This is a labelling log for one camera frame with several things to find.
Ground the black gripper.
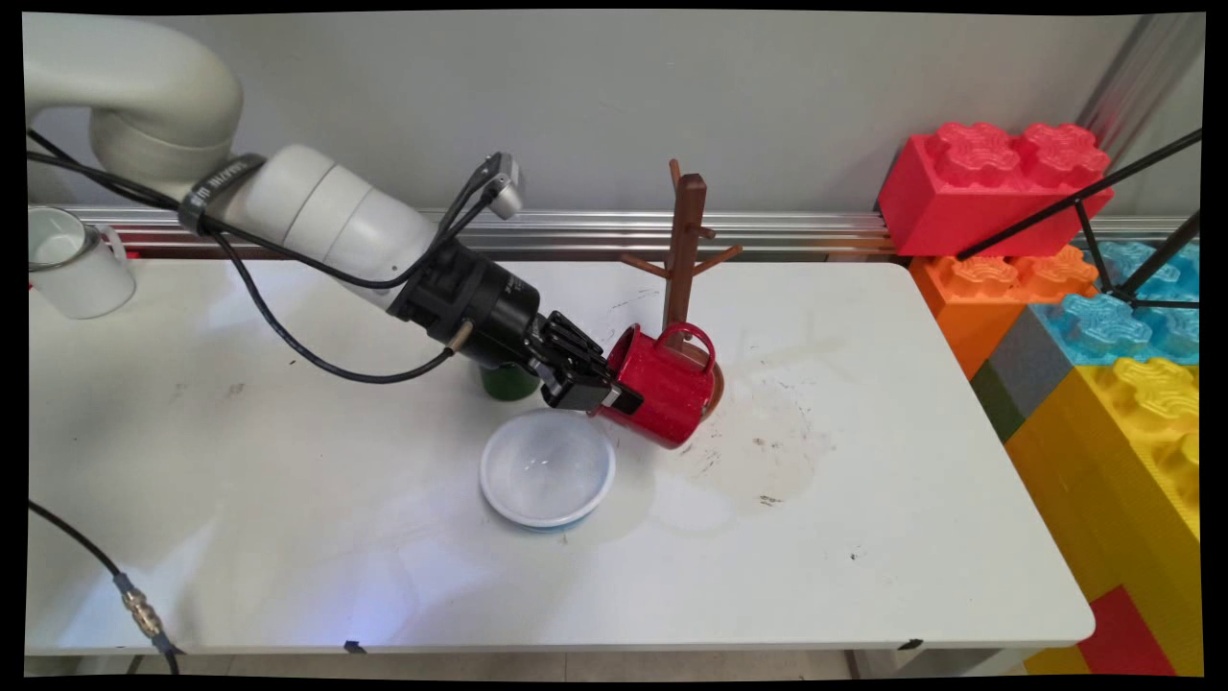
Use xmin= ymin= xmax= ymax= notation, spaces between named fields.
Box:
xmin=387 ymin=238 xmax=647 ymax=417

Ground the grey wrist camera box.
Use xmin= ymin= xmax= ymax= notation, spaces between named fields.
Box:
xmin=451 ymin=152 xmax=525 ymax=236

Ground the white mug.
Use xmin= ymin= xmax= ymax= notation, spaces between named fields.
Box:
xmin=28 ymin=205 xmax=137 ymax=321

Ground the black tripod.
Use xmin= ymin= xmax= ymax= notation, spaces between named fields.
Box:
xmin=955 ymin=129 xmax=1203 ymax=314

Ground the aluminium rail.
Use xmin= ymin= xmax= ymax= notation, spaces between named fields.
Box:
xmin=58 ymin=205 xmax=1191 ymax=263

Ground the big orange toy brick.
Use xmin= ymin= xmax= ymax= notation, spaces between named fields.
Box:
xmin=909 ymin=247 xmax=1098 ymax=381

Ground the flat red toy brick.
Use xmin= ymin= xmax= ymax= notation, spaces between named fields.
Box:
xmin=1075 ymin=584 xmax=1177 ymax=678

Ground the big red toy brick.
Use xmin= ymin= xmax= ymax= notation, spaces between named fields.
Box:
xmin=877 ymin=121 xmax=1115 ymax=259

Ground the big blue toy brick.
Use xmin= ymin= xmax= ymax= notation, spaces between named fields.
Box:
xmin=1030 ymin=242 xmax=1201 ymax=369

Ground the dark green enamel mug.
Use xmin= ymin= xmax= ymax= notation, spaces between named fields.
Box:
xmin=479 ymin=362 xmax=542 ymax=403

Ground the white enamel bowl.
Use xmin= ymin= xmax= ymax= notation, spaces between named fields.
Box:
xmin=479 ymin=408 xmax=617 ymax=531

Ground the red speckled enamel mug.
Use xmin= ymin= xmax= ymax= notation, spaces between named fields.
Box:
xmin=589 ymin=322 xmax=719 ymax=451

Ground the black cable with metal connector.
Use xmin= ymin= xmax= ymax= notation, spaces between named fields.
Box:
xmin=28 ymin=499 xmax=183 ymax=676

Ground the big yellow toy brick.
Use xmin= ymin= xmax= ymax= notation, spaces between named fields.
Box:
xmin=1004 ymin=358 xmax=1203 ymax=678

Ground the brown wooden mug tree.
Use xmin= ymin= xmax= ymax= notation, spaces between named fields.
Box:
xmin=618 ymin=159 xmax=745 ymax=419

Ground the big dark green toy brick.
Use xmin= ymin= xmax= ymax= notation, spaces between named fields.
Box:
xmin=970 ymin=362 xmax=1027 ymax=444

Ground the aluminium post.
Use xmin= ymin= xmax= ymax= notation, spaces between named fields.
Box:
xmin=1074 ymin=13 xmax=1202 ymax=147

